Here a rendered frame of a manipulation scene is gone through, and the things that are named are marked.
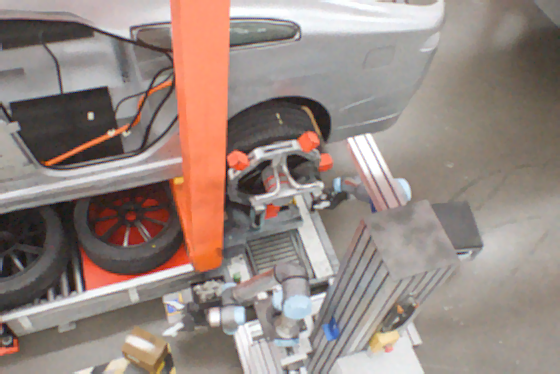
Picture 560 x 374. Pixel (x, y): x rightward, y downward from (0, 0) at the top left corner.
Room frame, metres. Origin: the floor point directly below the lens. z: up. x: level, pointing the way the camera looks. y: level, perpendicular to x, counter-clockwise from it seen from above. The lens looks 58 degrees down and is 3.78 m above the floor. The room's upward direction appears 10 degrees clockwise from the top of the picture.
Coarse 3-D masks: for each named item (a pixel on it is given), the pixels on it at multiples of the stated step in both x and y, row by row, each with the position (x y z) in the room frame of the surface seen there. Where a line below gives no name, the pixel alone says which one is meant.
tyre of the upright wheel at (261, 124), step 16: (240, 112) 2.09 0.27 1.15; (256, 112) 2.09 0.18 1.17; (272, 112) 2.11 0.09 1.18; (288, 112) 2.15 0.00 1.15; (304, 112) 2.24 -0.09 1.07; (240, 128) 1.99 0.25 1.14; (256, 128) 1.99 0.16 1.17; (272, 128) 2.00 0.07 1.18; (288, 128) 2.02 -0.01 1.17; (304, 128) 2.08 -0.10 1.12; (240, 144) 1.90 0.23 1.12; (256, 144) 1.91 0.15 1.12; (320, 144) 2.10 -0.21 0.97; (224, 192) 1.84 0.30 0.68; (256, 192) 1.93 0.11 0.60
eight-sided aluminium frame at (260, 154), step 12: (288, 144) 1.95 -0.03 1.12; (252, 156) 1.86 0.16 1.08; (264, 156) 1.85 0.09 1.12; (276, 156) 1.88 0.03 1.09; (312, 156) 1.98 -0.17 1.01; (228, 180) 1.81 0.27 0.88; (300, 180) 2.01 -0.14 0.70; (312, 180) 2.00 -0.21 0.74; (228, 192) 1.80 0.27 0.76; (240, 192) 1.84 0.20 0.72
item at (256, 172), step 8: (272, 144) 1.96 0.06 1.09; (248, 152) 1.90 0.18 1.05; (288, 160) 2.03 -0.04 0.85; (296, 160) 2.13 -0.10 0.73; (304, 160) 2.09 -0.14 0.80; (256, 168) 1.94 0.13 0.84; (264, 168) 1.99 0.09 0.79; (288, 168) 2.05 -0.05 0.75; (248, 176) 1.93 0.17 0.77; (256, 176) 2.04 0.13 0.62; (240, 184) 1.92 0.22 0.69; (248, 184) 1.95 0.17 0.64; (256, 184) 1.95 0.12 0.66; (264, 184) 1.99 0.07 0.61
